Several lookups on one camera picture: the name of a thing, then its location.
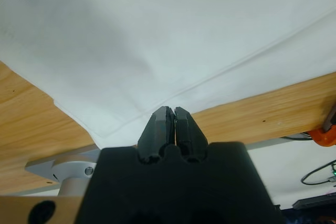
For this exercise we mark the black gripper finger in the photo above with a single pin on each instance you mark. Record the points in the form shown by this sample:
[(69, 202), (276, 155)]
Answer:
[(190, 137), (156, 134)]

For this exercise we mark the white t-shirt with black logo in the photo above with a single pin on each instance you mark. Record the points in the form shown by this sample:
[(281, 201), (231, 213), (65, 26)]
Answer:
[(157, 37)]

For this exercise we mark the orange plastic clamp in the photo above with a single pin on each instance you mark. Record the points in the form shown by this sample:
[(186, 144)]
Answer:
[(324, 136)]

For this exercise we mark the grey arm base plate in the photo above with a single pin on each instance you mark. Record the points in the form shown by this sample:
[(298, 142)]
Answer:
[(42, 167)]

